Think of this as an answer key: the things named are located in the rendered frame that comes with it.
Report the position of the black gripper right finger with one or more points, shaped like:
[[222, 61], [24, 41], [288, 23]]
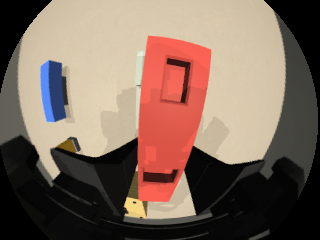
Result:
[[209, 179]]

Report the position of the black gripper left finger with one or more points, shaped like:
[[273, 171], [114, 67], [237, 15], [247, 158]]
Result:
[[111, 173]]

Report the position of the white flat tray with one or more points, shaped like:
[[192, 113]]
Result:
[[139, 78]]

